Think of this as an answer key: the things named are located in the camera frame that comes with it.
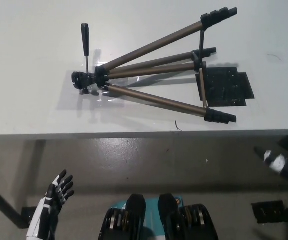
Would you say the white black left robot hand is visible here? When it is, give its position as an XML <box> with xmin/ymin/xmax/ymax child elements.
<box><xmin>25</xmin><ymin>169</ymin><xmax>75</xmax><ymax>239</ymax></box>

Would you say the bronze and black camera tripod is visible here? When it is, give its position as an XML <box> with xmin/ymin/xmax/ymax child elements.
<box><xmin>71</xmin><ymin>6</ymin><xmax>239</xmax><ymax>124</ymax></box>

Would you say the black floor tape patch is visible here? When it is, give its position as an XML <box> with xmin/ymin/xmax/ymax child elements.
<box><xmin>21</xmin><ymin>206</ymin><xmax>39</xmax><ymax>223</ymax></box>
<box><xmin>250</xmin><ymin>200</ymin><xmax>286</xmax><ymax>224</ymax></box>

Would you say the clear plastic tape sheet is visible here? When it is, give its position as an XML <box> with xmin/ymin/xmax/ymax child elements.
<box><xmin>57</xmin><ymin>48</ymin><xmax>147</xmax><ymax>111</ymax></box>

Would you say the black mat on table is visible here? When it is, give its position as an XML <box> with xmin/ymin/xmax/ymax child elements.
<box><xmin>195</xmin><ymin>65</ymin><xmax>256</xmax><ymax>107</ymax></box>

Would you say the thin dark curved thread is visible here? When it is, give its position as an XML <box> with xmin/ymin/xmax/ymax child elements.
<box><xmin>267</xmin><ymin>53</ymin><xmax>283</xmax><ymax>62</ymax></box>

